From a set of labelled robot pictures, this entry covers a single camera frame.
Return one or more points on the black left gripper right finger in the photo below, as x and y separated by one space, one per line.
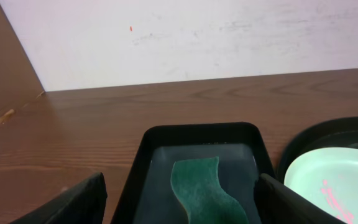
277 204

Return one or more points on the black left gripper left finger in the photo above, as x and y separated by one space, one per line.
83 203

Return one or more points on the mint green plate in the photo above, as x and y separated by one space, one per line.
328 178

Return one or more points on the green yellow sponge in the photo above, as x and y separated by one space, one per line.
195 183

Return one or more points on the black rectangular tray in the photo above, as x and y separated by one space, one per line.
148 197

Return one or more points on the black round tray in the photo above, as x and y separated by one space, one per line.
342 132

